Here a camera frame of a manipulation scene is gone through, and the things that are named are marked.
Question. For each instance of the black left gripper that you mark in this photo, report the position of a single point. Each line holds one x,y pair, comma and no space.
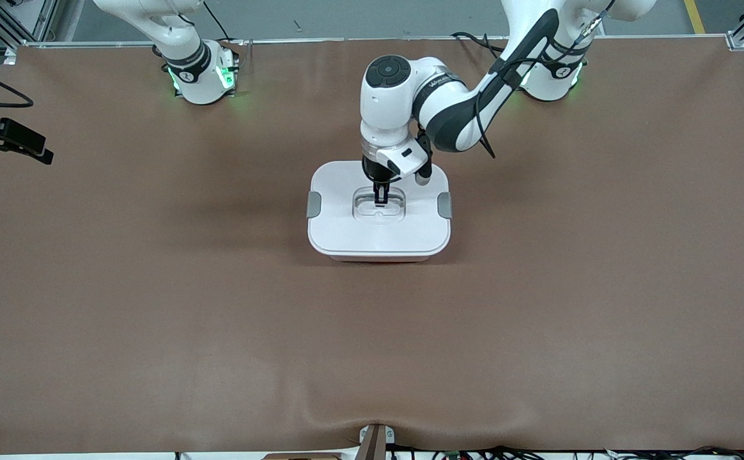
375,172

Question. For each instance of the white box lid grey latches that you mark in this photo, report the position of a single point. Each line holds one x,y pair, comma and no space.
346,233

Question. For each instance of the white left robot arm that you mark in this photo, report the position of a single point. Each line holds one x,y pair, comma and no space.
385,121

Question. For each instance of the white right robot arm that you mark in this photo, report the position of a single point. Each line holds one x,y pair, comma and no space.
193,83

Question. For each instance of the brown table mat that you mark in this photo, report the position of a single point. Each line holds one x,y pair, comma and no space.
372,351

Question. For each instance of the brown wooden board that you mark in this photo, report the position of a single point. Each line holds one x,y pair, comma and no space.
302,457

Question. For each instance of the aluminium frame profiles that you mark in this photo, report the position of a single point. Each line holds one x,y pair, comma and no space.
45,22

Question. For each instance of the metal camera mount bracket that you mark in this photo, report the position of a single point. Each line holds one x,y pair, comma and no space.
375,444

